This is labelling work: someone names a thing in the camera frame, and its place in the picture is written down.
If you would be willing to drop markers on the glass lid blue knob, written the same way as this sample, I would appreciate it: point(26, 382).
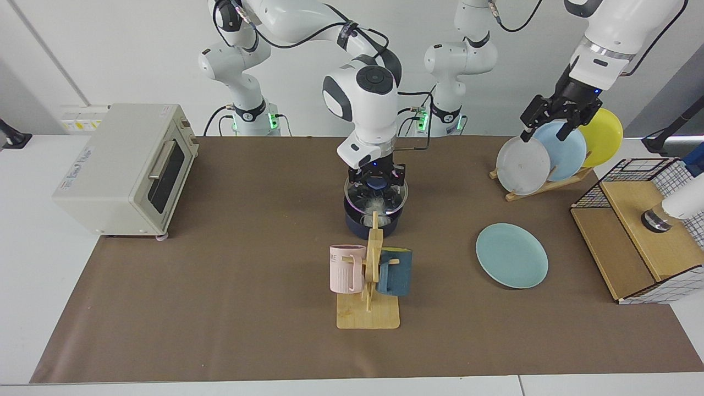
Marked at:
point(399, 201)

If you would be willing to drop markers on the light blue round plate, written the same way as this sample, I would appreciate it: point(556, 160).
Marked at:
point(566, 154)

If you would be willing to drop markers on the yellow round plate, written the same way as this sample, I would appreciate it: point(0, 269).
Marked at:
point(605, 137)

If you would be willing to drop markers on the grey round plate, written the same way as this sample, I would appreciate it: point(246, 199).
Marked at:
point(522, 165)

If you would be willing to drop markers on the wooden plate rack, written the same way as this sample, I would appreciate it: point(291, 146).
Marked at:
point(536, 191)

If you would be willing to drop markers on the green round plate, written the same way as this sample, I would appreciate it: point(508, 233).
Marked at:
point(511, 256)

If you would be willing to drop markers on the black tripod leg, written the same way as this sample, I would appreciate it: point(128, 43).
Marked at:
point(668, 135)

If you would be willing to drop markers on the pink cup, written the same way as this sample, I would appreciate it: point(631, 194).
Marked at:
point(344, 275)

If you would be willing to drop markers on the dark teal cup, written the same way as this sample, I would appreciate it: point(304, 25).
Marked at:
point(396, 278)

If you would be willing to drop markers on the wooden cup stand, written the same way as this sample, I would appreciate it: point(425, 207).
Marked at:
point(368, 316)

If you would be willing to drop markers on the brown table cloth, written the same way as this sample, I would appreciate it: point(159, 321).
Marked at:
point(220, 330)

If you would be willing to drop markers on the pale toaster oven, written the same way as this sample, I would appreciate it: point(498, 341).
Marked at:
point(99, 181)

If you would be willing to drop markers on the black stand foot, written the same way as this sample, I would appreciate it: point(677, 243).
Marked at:
point(14, 137)

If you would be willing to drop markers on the white wall socket box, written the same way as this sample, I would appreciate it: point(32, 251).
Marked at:
point(82, 118)

